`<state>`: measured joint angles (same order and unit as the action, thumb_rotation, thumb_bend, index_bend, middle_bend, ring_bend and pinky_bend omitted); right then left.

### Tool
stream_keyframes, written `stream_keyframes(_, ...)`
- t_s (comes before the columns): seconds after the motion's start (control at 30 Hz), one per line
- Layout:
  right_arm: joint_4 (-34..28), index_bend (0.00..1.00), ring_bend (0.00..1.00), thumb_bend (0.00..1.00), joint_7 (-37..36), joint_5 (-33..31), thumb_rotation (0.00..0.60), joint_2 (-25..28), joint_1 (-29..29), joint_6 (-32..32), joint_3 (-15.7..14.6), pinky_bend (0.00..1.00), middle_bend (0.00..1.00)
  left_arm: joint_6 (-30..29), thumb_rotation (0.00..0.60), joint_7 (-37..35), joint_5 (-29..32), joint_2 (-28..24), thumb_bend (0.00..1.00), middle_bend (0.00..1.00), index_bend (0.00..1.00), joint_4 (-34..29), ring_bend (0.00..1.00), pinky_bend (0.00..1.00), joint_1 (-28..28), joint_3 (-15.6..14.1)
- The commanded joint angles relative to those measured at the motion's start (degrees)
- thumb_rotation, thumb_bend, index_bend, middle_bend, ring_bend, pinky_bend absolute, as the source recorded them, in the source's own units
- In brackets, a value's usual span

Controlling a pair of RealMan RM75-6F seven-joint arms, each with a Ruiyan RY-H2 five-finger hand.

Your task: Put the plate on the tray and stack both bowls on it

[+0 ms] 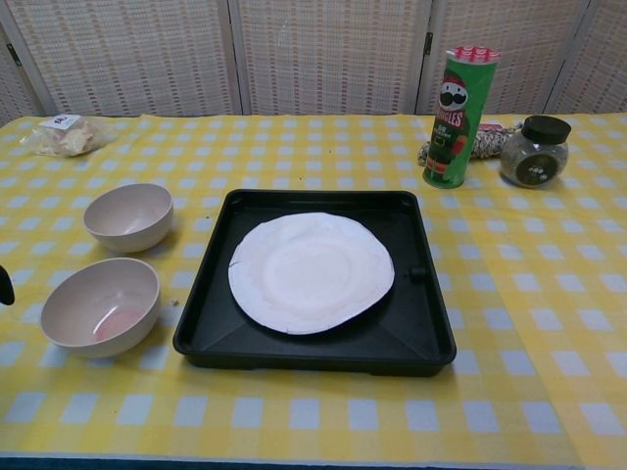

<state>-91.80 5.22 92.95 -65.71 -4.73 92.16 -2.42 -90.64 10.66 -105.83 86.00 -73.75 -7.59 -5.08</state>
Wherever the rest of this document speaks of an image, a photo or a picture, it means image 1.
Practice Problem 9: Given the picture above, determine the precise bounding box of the yellow checkered tablecloth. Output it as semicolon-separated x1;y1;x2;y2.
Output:
0;113;627;464

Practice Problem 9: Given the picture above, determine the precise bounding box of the clear bag of snacks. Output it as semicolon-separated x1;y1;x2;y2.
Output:
20;115;117;159

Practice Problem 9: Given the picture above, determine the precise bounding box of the black square plastic tray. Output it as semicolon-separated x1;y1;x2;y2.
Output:
172;188;458;378

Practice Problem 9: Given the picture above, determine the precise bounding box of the green Pringles can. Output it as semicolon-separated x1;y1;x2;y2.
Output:
421;45;503;189

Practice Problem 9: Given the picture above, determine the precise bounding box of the plain beige bowl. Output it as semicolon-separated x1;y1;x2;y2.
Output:
82;182;174;254

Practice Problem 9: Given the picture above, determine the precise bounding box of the glass spice jar black lid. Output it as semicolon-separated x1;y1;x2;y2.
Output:
499;115;573;188

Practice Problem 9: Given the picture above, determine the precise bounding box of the beige bowl with pink stain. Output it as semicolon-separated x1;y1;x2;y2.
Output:
39;257;162;361

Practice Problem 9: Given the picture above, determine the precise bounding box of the woven folding screen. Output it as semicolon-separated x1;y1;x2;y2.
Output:
0;0;627;128

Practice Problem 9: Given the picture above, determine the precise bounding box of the white paper plate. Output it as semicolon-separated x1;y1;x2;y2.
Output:
228;211;396;336

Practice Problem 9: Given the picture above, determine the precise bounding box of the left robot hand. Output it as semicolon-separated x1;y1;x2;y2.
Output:
0;266;16;306

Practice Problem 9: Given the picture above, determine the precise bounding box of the speckled rope bundle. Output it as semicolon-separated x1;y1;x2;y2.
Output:
415;122;523;167

